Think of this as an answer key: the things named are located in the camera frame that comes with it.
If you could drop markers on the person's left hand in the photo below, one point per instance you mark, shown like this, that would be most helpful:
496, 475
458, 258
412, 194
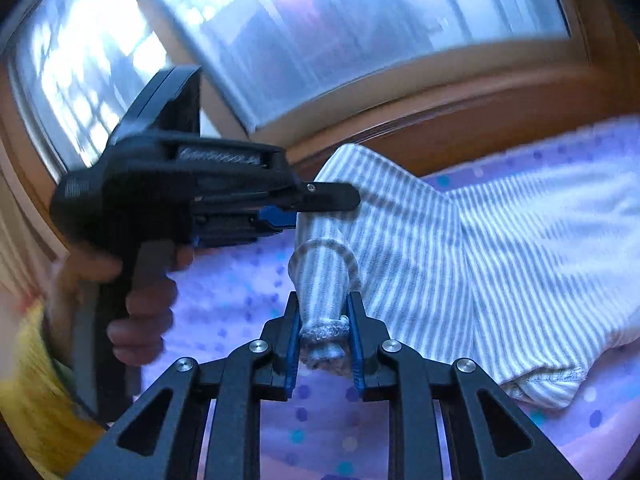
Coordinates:
145, 302

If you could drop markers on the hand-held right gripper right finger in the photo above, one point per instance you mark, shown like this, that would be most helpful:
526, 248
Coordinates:
356, 355

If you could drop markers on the glass window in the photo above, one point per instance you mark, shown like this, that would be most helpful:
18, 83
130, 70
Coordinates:
350, 20

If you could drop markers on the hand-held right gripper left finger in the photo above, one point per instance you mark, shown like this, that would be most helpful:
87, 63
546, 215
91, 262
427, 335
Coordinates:
292, 355

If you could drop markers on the cream curtain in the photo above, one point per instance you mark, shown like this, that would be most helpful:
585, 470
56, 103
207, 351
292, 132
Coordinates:
20, 250

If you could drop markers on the person's left forearm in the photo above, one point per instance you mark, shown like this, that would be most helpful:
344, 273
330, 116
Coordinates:
35, 410

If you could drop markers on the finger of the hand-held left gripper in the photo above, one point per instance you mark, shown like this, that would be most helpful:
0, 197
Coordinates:
330, 197
277, 219

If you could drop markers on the grey white striped pants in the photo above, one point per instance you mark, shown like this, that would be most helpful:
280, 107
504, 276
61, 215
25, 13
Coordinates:
425, 260

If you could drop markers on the wooden window ledge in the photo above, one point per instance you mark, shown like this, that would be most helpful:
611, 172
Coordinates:
450, 105

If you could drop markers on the purple heart print bed sheet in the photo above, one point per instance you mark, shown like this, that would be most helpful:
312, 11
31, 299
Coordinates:
225, 285

